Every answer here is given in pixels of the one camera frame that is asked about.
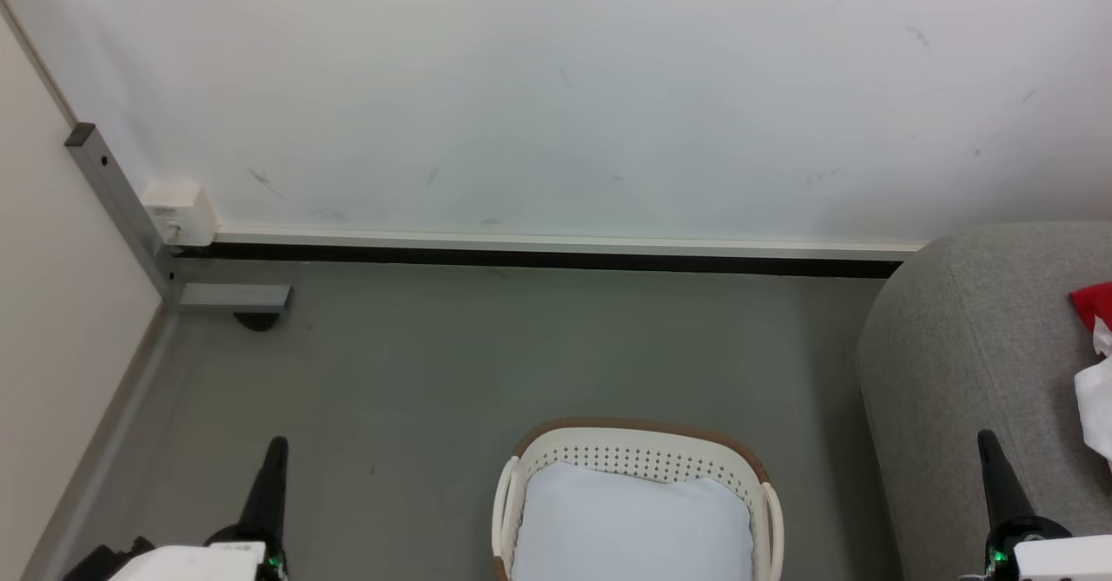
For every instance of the light blue cushion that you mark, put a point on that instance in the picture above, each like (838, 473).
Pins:
(634, 520)

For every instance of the white and black baseboard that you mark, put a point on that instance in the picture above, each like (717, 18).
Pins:
(556, 251)

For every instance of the white wall box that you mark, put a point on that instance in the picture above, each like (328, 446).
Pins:
(178, 212)

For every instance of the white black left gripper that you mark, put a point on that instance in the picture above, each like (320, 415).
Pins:
(217, 564)

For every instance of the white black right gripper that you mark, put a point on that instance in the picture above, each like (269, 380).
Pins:
(1060, 559)

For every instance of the grey fabric sofa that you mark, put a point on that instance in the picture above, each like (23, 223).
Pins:
(956, 346)

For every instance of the grey metal frame post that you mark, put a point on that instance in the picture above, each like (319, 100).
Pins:
(117, 190)

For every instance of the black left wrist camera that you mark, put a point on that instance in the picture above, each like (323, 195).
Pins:
(104, 565)

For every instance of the cream laundry basket brown rim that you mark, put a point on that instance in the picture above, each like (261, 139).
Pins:
(643, 455)

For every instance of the red and white garment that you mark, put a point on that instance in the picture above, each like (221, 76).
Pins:
(1096, 390)

